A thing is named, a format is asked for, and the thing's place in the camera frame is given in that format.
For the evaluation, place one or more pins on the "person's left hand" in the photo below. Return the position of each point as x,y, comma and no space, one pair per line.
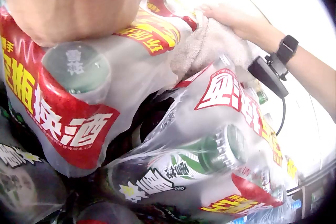
76,6

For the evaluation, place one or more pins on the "beige terry cloth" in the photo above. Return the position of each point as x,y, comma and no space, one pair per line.
199,48

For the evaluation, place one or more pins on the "green glass bottle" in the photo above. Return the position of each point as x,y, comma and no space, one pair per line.
262,96

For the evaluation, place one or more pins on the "shrink-wrapped beer pack red label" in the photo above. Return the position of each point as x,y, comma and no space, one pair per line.
215,140
78,119

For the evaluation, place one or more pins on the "person's right fingers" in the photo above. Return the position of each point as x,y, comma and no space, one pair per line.
216,12

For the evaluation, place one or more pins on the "black wrist band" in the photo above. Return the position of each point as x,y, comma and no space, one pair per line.
273,69

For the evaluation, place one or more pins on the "person's right hand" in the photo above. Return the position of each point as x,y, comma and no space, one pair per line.
249,25

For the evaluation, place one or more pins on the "dark shrink-wrapped beer pack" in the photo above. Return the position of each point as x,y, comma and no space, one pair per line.
29,176

